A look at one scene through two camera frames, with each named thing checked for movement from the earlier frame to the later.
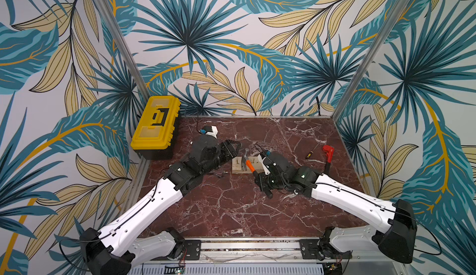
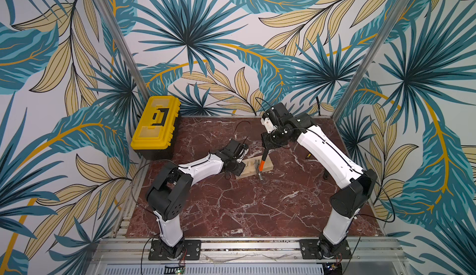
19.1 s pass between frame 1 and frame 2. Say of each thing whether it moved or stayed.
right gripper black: moved
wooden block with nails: moved
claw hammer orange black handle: moved
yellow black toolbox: stayed
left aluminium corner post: stayed
